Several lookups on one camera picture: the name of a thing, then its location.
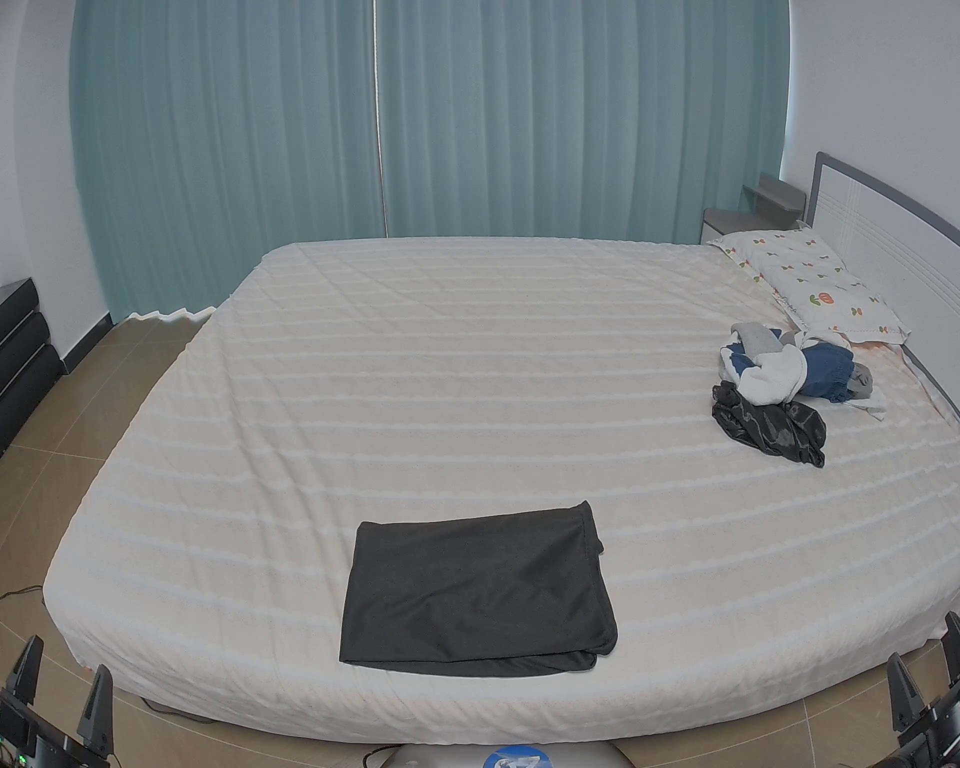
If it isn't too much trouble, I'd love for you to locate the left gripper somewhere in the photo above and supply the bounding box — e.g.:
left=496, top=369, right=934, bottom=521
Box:
left=0, top=633, right=115, bottom=768

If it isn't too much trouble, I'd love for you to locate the bed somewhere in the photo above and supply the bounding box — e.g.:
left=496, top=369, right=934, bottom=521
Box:
left=42, top=150, right=960, bottom=751

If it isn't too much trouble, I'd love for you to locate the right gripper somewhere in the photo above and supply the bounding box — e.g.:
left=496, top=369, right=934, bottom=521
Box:
left=886, top=610, right=960, bottom=768

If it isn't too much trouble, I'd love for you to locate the black chest of drawers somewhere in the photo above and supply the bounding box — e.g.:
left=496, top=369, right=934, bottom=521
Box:
left=0, top=277, right=65, bottom=455

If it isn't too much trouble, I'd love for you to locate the blue-green curtain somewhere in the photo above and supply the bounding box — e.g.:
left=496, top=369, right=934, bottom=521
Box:
left=69, top=0, right=387, bottom=320
left=373, top=0, right=795, bottom=245

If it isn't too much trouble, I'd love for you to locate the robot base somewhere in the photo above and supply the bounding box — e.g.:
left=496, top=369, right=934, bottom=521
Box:
left=378, top=742, right=625, bottom=768

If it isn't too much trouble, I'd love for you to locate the pile of clothes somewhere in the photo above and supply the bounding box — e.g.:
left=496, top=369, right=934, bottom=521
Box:
left=718, top=321, right=889, bottom=421

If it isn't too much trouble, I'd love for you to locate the black shiny garment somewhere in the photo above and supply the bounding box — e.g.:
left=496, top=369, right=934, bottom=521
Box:
left=711, top=380, right=828, bottom=470

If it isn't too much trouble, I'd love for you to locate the white printed pillow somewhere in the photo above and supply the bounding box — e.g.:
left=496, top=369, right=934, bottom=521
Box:
left=707, top=227, right=913, bottom=346

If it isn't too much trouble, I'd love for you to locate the black T-shirt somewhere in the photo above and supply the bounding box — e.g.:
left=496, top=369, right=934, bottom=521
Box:
left=339, top=500, right=620, bottom=678

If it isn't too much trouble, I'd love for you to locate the grey bedside table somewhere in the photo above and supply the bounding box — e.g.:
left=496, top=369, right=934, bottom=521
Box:
left=701, top=171, right=808, bottom=245

